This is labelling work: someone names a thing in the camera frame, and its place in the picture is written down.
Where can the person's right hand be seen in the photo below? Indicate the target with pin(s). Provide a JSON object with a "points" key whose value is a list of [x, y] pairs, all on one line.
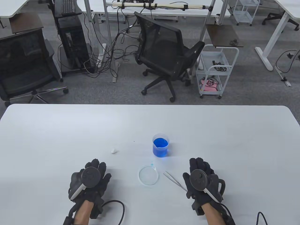
{"points": [[205, 166]]}

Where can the person's left hand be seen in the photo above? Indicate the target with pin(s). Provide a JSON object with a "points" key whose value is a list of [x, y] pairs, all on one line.
{"points": [[104, 181]]}

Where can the white cotton wad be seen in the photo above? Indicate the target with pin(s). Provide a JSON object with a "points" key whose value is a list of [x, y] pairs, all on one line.
{"points": [[114, 150]]}

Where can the metal tweezers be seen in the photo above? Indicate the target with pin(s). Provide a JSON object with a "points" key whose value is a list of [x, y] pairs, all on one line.
{"points": [[173, 180]]}

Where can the clear culture dish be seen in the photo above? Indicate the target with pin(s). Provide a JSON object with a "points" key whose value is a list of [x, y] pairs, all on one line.
{"points": [[148, 175]]}

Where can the beaker of blue dye solution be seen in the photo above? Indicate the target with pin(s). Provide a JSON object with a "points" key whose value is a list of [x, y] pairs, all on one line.
{"points": [[160, 150]]}

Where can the person's right forearm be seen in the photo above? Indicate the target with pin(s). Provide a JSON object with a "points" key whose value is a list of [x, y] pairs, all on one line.
{"points": [[213, 214]]}

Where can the person's left forearm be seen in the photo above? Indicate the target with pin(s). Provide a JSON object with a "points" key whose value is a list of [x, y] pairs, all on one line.
{"points": [[82, 213]]}

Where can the black white VR controller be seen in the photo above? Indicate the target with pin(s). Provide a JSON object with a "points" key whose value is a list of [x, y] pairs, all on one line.
{"points": [[90, 175], [199, 179]]}

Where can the black glove sensor box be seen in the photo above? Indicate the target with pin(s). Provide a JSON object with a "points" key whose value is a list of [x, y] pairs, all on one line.
{"points": [[96, 211], [196, 208]]}

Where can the pink cloth item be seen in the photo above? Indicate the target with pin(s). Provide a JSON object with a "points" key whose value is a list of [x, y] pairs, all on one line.
{"points": [[211, 88]]}

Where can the white utility cart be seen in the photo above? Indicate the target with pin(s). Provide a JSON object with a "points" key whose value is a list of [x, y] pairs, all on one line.
{"points": [[211, 58], [243, 14]]}

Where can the white power strip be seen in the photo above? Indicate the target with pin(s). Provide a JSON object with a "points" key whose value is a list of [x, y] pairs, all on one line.
{"points": [[101, 57]]}

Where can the small black object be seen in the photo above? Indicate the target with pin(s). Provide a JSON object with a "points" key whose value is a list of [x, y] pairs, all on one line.
{"points": [[233, 42]]}

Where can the grey wheeled tower stand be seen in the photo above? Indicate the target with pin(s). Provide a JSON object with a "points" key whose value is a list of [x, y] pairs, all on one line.
{"points": [[63, 61]]}

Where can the black mesh office chair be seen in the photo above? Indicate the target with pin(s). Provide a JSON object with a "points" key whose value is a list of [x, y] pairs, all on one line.
{"points": [[161, 44]]}

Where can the brown side table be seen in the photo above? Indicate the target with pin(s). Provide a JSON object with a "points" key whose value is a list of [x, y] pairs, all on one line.
{"points": [[25, 22], [222, 35]]}

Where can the black computer tower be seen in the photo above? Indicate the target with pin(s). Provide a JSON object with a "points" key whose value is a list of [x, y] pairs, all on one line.
{"points": [[72, 39]]}

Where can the black chrome-base office chair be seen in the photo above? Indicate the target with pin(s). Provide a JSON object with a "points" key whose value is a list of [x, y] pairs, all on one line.
{"points": [[23, 58]]}

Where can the white desk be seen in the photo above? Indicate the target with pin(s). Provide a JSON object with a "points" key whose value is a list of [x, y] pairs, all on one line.
{"points": [[14, 7], [199, 12], [293, 9]]}

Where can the black chair base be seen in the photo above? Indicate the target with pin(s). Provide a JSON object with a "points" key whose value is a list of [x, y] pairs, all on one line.
{"points": [[274, 16]]}

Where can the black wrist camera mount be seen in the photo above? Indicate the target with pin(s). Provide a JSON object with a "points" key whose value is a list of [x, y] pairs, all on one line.
{"points": [[68, 219], [230, 220]]}

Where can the aluminium floor rail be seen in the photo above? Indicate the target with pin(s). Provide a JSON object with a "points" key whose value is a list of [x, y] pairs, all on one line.
{"points": [[282, 76]]}

